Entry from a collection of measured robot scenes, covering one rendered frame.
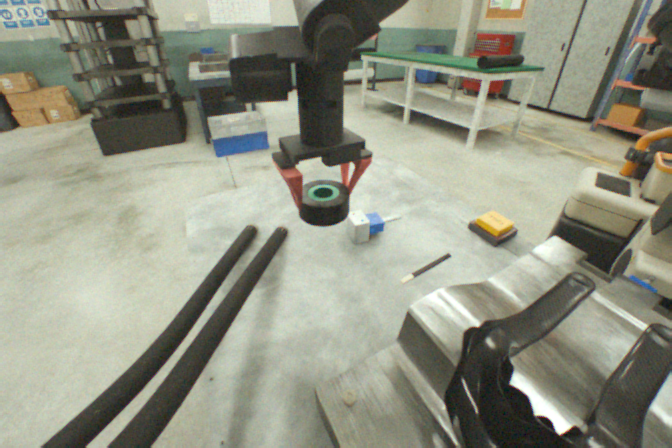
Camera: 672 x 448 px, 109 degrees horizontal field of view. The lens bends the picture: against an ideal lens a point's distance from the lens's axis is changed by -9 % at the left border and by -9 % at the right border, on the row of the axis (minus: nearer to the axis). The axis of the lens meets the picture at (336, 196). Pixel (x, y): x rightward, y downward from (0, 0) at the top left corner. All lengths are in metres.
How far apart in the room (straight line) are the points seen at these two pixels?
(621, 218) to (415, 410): 0.92
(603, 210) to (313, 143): 0.97
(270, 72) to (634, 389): 0.54
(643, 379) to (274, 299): 0.51
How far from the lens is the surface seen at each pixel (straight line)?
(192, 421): 1.37
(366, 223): 0.59
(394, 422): 0.37
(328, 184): 0.42
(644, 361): 0.53
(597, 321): 0.52
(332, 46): 0.26
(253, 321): 0.51
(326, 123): 0.33
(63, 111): 6.50
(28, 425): 1.71
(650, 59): 0.81
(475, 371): 0.38
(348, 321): 0.49
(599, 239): 1.18
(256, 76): 0.31
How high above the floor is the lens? 1.21
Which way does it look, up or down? 32 degrees down
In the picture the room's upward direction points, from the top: straight up
